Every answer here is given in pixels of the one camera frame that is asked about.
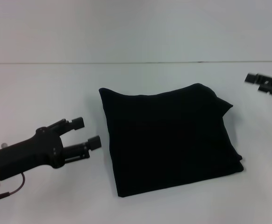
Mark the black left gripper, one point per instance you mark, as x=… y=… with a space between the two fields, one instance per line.
x=30 y=151

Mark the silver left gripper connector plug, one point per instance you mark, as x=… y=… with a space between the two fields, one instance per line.
x=4 y=145

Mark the black t-shirt with FREE print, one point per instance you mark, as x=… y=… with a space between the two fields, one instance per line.
x=168 y=140

